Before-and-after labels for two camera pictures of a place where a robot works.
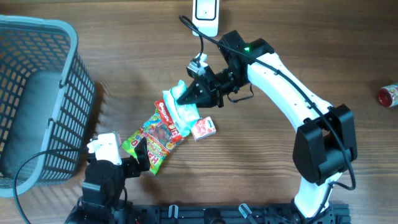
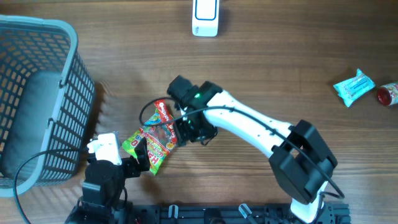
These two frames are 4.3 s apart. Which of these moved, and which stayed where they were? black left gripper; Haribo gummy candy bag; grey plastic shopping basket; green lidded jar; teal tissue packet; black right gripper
Moved: black right gripper; teal tissue packet
Stayed: green lidded jar; black left gripper; Haribo gummy candy bag; grey plastic shopping basket
